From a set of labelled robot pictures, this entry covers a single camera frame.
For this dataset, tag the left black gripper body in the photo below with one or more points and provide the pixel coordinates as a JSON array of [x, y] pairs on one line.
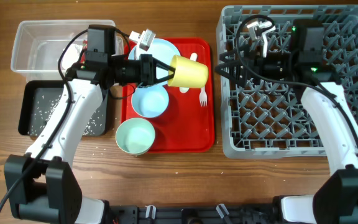
[[139, 71]]

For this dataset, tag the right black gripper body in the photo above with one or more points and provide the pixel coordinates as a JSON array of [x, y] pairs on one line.
[[275, 66]]

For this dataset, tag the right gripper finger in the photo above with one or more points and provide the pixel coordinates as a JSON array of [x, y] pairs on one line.
[[228, 58], [236, 75]]

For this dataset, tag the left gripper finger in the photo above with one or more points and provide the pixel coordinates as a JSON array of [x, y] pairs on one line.
[[162, 80], [158, 64]]

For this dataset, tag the light blue plate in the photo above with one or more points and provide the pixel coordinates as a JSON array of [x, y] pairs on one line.
[[162, 50]]

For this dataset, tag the light blue small bowl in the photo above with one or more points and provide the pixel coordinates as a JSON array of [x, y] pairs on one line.
[[150, 102]]

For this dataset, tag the yellow plastic cup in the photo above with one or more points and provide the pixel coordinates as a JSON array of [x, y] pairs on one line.
[[188, 73]]

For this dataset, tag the white plastic spoon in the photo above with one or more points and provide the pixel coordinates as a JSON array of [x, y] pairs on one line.
[[193, 57]]

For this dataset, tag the mint green bowl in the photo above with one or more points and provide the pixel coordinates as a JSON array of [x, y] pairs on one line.
[[135, 136]]

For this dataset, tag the food scraps and rice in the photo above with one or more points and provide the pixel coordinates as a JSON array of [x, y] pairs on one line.
[[45, 101]]

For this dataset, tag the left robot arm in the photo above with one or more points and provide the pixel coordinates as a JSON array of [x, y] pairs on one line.
[[40, 184]]

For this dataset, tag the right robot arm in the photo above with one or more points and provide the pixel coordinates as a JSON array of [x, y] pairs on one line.
[[318, 88]]

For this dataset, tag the grey dishwasher rack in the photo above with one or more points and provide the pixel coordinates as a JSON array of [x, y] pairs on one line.
[[264, 120]]

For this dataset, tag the black waste tray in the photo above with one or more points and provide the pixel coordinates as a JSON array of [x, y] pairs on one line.
[[28, 99]]

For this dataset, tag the clear plastic waste bin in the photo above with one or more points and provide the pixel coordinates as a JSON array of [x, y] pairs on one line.
[[39, 44]]

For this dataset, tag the white plastic fork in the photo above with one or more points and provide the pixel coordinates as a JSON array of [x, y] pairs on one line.
[[203, 97]]

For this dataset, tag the red serving tray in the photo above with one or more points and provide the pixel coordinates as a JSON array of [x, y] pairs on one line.
[[185, 126]]

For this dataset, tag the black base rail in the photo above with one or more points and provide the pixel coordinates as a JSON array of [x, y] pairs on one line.
[[254, 213]]

